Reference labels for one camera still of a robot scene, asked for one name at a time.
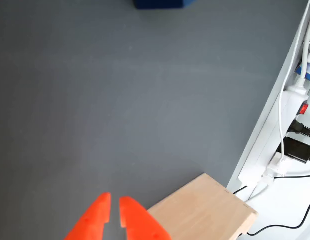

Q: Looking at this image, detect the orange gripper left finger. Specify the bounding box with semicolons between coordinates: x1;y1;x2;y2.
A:
63;191;112;240

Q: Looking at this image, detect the dark blue cube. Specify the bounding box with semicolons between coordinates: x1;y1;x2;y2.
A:
133;0;195;10

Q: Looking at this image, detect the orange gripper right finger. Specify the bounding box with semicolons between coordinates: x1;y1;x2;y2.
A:
119;196;172;240

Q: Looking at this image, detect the white USB charger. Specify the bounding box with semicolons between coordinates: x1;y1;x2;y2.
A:
266;151;288;177

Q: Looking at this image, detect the open wooden box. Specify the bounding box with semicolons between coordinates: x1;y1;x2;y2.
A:
147;172;259;240

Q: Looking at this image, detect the thin white cable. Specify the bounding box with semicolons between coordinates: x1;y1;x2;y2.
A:
278;0;310;163

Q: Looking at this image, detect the thin black cable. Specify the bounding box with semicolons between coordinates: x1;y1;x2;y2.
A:
232;174;310;237

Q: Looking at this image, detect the white power strip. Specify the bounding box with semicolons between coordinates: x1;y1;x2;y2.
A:
237;89;310;187

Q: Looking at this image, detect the white plug with thick cable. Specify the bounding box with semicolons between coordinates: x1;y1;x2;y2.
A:
286;21;310;96

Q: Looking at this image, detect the black power adapter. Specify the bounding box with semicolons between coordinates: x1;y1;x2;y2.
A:
275;136;310;165

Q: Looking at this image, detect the black power plug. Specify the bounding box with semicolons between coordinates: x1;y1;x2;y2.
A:
287;119;310;139

